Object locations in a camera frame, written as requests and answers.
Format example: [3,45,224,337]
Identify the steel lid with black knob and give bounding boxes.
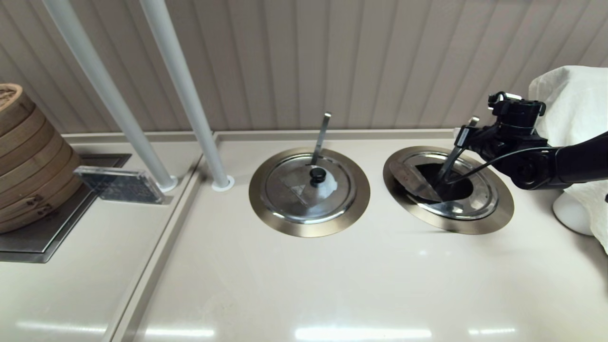
[260,154,357,225]
[392,152,498,221]

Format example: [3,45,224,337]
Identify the white cloth cover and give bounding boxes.
[528,66,608,255]

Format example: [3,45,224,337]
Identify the white round appliance foot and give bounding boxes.
[552,190,593,237]

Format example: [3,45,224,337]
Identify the white metal pole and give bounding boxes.
[42,0,179,193]
[139,0,236,193]

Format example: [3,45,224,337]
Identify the clear acrylic sign block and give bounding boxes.
[74,166,174,206]

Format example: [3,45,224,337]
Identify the recessed steel steamer tray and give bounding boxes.
[0,154,133,264]

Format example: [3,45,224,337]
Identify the stacked bamboo steamer baskets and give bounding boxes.
[0,84,84,235]

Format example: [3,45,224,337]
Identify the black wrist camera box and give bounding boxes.
[453,124,473,149]

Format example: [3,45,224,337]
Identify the brass counter ring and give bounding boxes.
[248,147,371,238]
[382,145,514,236]

